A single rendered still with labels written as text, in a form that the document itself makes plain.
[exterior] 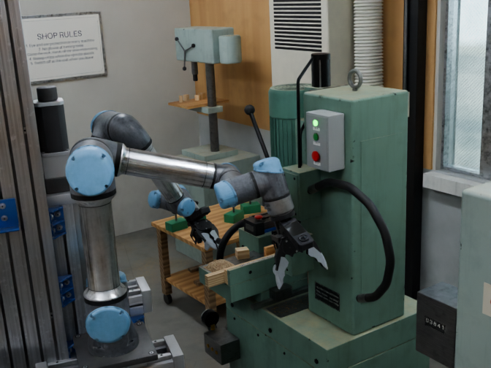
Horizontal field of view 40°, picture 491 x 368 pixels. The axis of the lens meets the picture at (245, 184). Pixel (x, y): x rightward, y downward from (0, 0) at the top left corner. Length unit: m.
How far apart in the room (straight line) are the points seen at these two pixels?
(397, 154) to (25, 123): 1.07
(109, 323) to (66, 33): 3.38
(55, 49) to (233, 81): 1.27
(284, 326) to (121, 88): 3.30
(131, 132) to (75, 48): 2.58
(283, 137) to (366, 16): 1.54
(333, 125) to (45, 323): 1.06
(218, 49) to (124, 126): 1.99
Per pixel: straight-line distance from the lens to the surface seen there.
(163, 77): 5.32
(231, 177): 1.83
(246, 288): 2.24
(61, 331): 2.21
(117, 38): 5.14
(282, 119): 2.18
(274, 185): 1.80
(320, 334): 2.11
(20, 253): 2.10
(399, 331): 2.23
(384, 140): 1.97
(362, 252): 2.01
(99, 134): 2.57
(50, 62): 4.95
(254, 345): 2.39
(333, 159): 1.89
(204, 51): 4.44
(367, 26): 3.62
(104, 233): 1.78
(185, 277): 4.07
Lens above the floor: 1.83
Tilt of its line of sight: 16 degrees down
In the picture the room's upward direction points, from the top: 3 degrees counter-clockwise
